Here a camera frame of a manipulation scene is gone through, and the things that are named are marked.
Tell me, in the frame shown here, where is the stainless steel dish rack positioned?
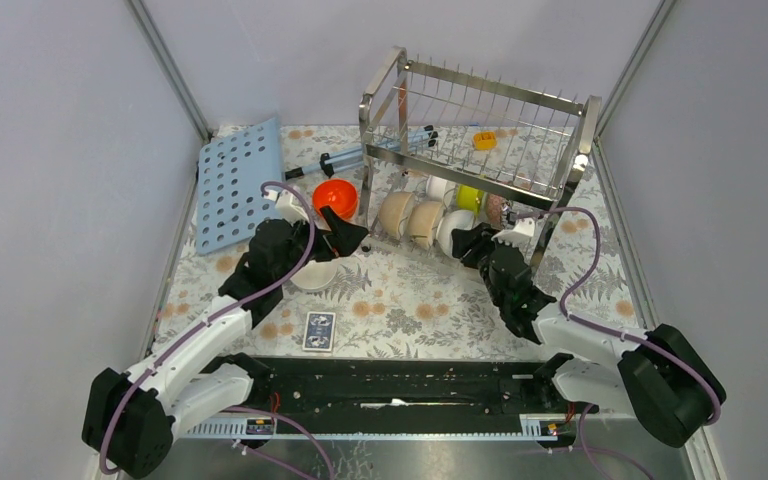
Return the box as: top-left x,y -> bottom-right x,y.
357,46 -> 602,267

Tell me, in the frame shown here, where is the white ribbed bowl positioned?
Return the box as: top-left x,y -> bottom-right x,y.
290,261 -> 339,292
436,209 -> 476,258

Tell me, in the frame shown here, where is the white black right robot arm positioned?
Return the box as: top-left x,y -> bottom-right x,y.
436,219 -> 727,447

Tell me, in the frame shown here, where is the white ceramic bowl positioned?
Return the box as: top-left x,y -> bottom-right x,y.
425,176 -> 458,207

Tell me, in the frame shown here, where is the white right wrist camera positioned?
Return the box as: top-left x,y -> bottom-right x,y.
492,218 -> 536,249

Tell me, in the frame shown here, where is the beige floral bowl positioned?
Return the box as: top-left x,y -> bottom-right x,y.
406,200 -> 445,250
377,191 -> 417,241

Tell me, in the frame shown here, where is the yellow green bowl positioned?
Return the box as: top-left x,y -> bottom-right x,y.
455,185 -> 485,216

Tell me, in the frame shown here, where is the beige floral bowl front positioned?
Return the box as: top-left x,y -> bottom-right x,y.
377,191 -> 417,241

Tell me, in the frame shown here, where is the small orange yellow cup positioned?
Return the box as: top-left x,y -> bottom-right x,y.
473,131 -> 497,151

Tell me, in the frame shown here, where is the light blue perforated panel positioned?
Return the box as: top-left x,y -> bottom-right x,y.
195,117 -> 285,255

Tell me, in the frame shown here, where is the floral patterned table mat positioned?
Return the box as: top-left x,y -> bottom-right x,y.
152,123 -> 644,364

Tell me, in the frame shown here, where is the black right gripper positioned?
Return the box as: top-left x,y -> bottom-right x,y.
450,222 -> 516,308

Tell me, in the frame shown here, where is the orange plastic bowl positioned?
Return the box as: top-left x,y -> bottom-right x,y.
312,178 -> 359,221

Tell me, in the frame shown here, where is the white ribbed bowl front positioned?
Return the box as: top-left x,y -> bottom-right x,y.
436,209 -> 476,258

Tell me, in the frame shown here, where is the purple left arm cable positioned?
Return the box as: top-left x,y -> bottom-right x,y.
97,181 -> 319,475

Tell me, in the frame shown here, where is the blue playing card box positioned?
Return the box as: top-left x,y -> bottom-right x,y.
302,312 -> 336,352

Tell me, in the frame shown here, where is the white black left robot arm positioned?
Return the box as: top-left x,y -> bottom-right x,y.
81,208 -> 369,479

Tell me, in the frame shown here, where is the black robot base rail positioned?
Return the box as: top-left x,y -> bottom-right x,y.
181,354 -> 597,439

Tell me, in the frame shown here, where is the beige floral bowl rear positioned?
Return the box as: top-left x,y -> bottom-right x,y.
406,200 -> 445,250

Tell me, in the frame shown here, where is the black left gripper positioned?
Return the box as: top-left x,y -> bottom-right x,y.
275,205 -> 367,284

